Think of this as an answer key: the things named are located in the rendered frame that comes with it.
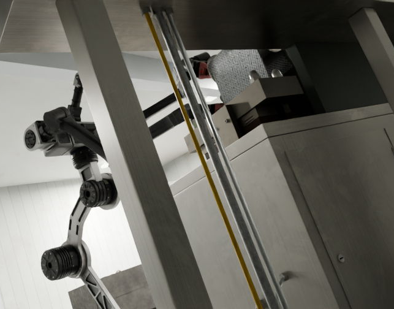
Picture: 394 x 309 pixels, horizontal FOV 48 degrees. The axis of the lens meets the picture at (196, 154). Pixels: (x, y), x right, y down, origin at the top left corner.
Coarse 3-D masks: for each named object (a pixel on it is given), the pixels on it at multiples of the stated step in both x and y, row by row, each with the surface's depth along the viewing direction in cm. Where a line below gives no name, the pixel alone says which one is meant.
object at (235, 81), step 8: (248, 56) 148; (256, 56) 145; (240, 64) 151; (248, 64) 148; (256, 64) 145; (264, 64) 143; (232, 72) 155; (240, 72) 152; (248, 72) 149; (264, 72) 143; (224, 80) 158; (232, 80) 155; (240, 80) 152; (248, 80) 149; (224, 88) 159; (232, 88) 156; (240, 88) 153; (224, 96) 160; (232, 96) 156
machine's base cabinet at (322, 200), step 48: (288, 144) 115; (336, 144) 126; (384, 144) 139; (192, 192) 140; (288, 192) 109; (336, 192) 118; (384, 192) 129; (192, 240) 145; (240, 240) 126; (288, 240) 112; (336, 240) 110; (384, 240) 121; (240, 288) 129; (288, 288) 114; (336, 288) 105; (384, 288) 113
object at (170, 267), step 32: (64, 0) 74; (96, 0) 75; (96, 32) 72; (384, 32) 128; (96, 64) 70; (384, 64) 125; (96, 96) 70; (128, 96) 71; (128, 128) 68; (128, 160) 66; (160, 160) 69; (128, 192) 67; (160, 192) 67; (160, 224) 65; (160, 256) 63; (192, 256) 66; (160, 288) 64; (192, 288) 64
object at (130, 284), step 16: (128, 272) 681; (144, 272) 696; (80, 288) 668; (112, 288) 656; (128, 288) 671; (144, 288) 686; (80, 304) 676; (96, 304) 633; (128, 304) 661; (144, 304) 676
